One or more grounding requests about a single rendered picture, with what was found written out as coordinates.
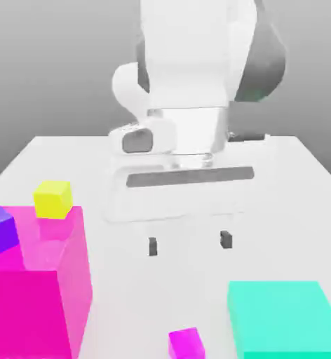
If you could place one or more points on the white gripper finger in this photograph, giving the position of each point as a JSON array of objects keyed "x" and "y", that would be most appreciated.
[
  {"x": 152, "y": 246},
  {"x": 226, "y": 239}
]

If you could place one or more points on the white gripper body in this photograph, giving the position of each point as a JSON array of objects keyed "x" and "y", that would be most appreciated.
[{"x": 182, "y": 196}]

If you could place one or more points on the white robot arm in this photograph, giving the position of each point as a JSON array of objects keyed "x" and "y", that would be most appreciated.
[{"x": 188, "y": 70}]

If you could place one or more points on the small magenta cube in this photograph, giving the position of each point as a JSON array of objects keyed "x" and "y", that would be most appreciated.
[{"x": 185, "y": 345}]

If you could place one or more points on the small yellow cube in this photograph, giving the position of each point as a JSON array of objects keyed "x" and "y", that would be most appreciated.
[{"x": 52, "y": 200}]

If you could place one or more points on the small purple cube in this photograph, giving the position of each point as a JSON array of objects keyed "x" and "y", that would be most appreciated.
[{"x": 0, "y": 232}]

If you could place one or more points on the large turquoise box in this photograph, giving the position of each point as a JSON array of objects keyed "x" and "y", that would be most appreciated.
[{"x": 286, "y": 317}]

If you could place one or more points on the large magenta box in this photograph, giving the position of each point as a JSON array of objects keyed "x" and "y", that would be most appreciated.
[{"x": 22, "y": 311}]

